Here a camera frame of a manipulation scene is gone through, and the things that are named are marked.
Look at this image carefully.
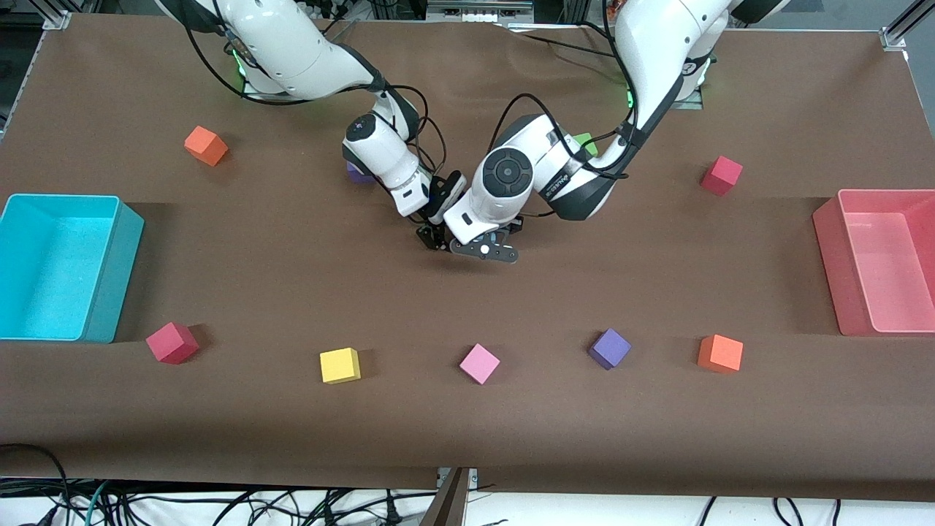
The pink foam block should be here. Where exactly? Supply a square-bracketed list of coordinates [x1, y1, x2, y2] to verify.
[459, 343, 502, 386]

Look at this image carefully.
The yellow foam block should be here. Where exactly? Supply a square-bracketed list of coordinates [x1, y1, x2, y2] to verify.
[319, 347, 362, 385]

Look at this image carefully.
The brown table cover sheet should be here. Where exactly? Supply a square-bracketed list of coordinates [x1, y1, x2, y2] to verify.
[0, 13, 935, 503]

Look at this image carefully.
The orange foam block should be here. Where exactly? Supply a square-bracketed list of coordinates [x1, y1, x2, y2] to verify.
[697, 334, 744, 374]
[184, 126, 229, 167]

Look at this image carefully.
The red foam block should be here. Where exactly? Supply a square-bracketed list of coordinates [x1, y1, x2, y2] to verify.
[145, 321, 200, 365]
[701, 156, 744, 197]

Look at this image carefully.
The dark brown beam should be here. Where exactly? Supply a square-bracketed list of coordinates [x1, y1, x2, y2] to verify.
[420, 468, 470, 526]

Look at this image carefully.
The cyan plastic bin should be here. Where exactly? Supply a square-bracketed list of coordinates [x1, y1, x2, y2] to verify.
[0, 194, 145, 344]

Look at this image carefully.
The pink plastic bin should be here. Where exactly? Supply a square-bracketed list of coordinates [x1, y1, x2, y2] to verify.
[812, 188, 935, 338]

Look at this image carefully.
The grey metal rail assembly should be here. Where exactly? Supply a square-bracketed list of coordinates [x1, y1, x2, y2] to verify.
[426, 0, 535, 23]

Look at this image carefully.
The teal cable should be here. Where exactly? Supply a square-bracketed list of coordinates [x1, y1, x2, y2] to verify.
[84, 481, 110, 526]

